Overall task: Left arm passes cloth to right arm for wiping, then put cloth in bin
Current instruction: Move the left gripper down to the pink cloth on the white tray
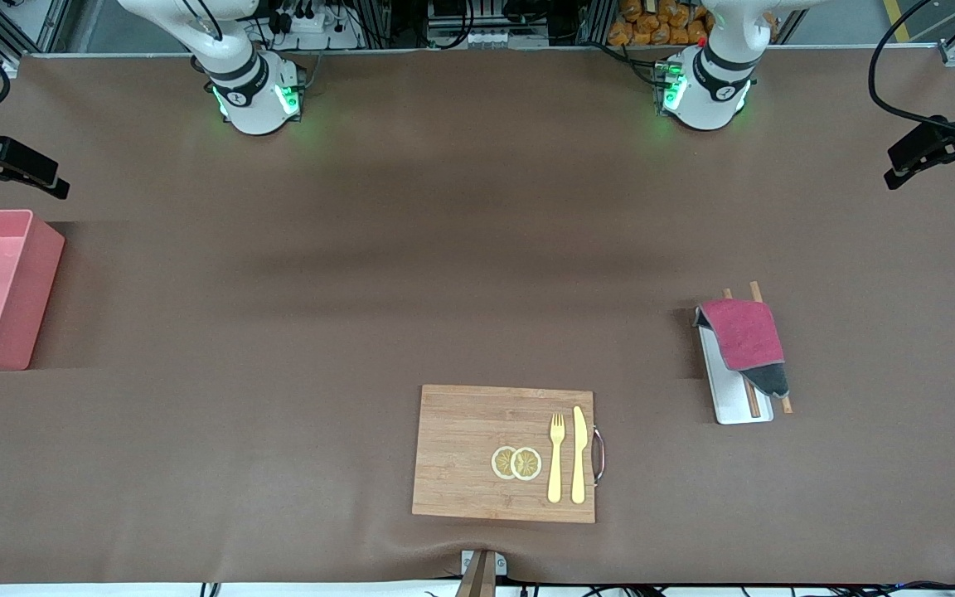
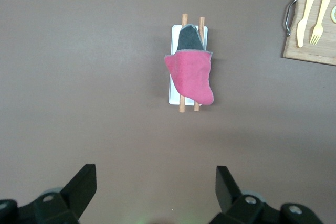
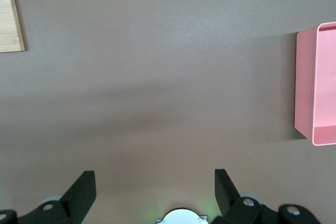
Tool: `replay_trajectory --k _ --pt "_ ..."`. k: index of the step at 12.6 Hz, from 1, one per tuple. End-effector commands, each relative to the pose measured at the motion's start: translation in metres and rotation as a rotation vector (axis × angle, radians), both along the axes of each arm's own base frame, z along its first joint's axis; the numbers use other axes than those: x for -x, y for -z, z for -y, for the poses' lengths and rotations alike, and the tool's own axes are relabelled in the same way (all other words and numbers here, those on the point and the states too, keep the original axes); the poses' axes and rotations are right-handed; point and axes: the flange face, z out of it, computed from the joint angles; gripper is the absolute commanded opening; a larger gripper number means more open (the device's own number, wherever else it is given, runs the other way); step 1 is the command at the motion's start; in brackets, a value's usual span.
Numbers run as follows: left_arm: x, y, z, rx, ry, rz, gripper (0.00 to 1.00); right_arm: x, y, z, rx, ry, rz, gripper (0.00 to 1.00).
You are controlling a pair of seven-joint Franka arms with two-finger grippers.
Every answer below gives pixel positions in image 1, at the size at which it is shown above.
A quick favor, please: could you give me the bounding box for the black cable with grey connector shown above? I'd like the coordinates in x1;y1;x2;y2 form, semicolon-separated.
182;0;225;42

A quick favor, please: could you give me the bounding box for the pink plastic bin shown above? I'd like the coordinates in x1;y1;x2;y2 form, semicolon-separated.
0;210;65;371

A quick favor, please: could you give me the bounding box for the grey metal mount bracket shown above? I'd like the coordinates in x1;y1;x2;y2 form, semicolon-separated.
459;549;508;579

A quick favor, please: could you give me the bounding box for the white rectangular tray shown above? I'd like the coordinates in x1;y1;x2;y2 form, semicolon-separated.
697;319;775;425

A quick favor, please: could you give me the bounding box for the orange packets pile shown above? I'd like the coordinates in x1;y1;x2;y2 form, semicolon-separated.
608;0;715;46

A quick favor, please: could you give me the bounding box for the yellow plastic knife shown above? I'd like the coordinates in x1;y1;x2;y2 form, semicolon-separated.
570;405;589;505

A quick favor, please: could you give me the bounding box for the brown mount pole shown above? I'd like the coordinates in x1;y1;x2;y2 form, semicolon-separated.
454;551;497;597

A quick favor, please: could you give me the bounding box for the white power strip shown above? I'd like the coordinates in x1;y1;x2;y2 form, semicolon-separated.
266;0;362;51

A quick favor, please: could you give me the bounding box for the yellow plastic fork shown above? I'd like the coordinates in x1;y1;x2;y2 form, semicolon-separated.
547;413;567;504

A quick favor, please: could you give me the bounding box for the pink and grey cloth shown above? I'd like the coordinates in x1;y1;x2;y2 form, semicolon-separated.
695;298;790;399

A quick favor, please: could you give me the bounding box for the black floor cable bundle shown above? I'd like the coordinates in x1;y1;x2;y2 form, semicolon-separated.
826;580;955;597

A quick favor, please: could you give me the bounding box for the bamboo cutting board with handle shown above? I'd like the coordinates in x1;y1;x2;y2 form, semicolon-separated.
411;384;607;525

